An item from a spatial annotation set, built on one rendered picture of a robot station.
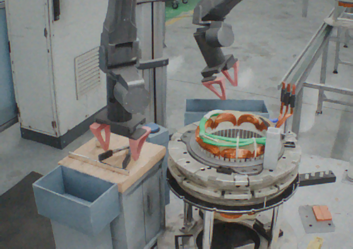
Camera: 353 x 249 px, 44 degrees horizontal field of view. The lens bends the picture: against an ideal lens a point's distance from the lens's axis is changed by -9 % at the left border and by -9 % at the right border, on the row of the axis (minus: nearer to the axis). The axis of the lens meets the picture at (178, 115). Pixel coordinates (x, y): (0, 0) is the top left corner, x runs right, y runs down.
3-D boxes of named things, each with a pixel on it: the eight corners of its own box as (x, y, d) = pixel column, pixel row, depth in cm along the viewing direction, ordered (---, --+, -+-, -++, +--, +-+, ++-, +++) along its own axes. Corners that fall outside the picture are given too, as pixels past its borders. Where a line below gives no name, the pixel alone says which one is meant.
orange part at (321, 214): (332, 220, 131) (333, 218, 131) (316, 221, 131) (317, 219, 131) (326, 207, 138) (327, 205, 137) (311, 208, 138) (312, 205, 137)
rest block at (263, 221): (265, 233, 124) (266, 227, 123) (253, 224, 129) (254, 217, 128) (277, 227, 126) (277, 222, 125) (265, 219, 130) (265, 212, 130)
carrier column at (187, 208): (190, 229, 129) (191, 166, 121) (181, 227, 130) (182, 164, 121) (193, 224, 131) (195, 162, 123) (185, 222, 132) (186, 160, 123)
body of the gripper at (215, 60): (236, 58, 138) (225, 36, 136) (220, 74, 131) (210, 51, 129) (217, 62, 142) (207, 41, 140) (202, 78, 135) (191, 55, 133)
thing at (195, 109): (257, 177, 158) (264, 99, 146) (261, 195, 148) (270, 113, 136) (183, 178, 158) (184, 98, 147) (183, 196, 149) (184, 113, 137)
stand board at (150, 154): (122, 193, 103) (121, 184, 102) (58, 171, 111) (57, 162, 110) (166, 155, 120) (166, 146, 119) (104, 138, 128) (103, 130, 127)
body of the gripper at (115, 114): (131, 135, 102) (131, 104, 99) (93, 124, 106) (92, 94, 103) (146, 123, 107) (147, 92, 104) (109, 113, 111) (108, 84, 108)
